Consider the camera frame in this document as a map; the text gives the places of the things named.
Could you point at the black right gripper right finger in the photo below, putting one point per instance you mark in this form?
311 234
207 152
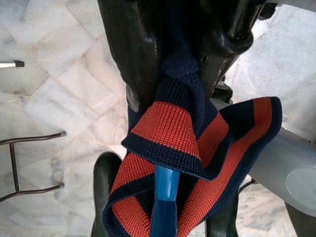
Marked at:
227 29

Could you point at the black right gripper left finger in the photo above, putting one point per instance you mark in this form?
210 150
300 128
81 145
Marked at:
133 49

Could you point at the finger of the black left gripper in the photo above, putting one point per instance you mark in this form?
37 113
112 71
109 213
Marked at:
103 185
222 222

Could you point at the blue plastic hanger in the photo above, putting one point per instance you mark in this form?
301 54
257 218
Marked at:
165 192

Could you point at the navy polo shirt red stripe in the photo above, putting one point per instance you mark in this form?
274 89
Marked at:
172 128

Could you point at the marble top folding table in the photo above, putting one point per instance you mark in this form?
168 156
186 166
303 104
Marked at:
14 168

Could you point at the silver clothes rack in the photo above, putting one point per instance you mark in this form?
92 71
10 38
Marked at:
10 64

